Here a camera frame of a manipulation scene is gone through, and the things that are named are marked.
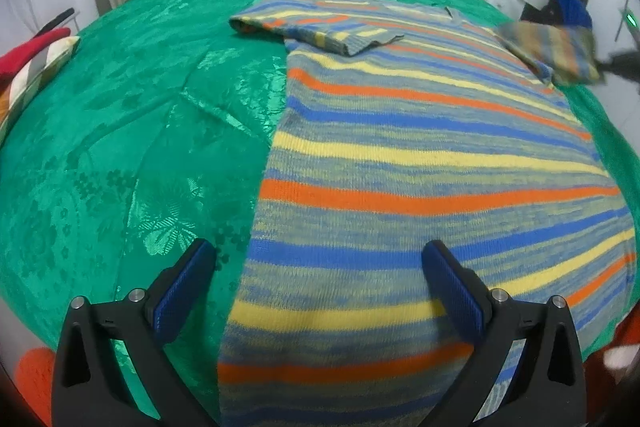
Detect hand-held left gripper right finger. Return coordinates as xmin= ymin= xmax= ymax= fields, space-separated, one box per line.
xmin=421 ymin=239 xmax=587 ymax=427

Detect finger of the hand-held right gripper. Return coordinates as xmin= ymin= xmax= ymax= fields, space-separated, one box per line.
xmin=597 ymin=51 xmax=640 ymax=82

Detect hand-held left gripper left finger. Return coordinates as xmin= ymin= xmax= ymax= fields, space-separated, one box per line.
xmin=51 ymin=238 xmax=221 ymax=427

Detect striped knit sweater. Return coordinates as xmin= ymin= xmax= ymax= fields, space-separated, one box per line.
xmin=216 ymin=0 xmax=636 ymax=427

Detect red and striped clothes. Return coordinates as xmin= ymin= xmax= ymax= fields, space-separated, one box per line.
xmin=0 ymin=36 xmax=82 ymax=138

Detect blue cloth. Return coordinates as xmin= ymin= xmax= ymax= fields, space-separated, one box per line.
xmin=550 ymin=0 xmax=593 ymax=30

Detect green patterned blanket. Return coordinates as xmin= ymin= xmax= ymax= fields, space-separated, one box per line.
xmin=0 ymin=0 xmax=640 ymax=427

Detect orange red cloth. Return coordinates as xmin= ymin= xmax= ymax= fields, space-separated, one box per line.
xmin=15 ymin=347 xmax=56 ymax=425

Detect red white cloth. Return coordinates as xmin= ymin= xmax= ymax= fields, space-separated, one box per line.
xmin=585 ymin=322 xmax=640 ymax=388

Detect black stick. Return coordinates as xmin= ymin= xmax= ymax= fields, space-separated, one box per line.
xmin=35 ymin=8 xmax=76 ymax=38

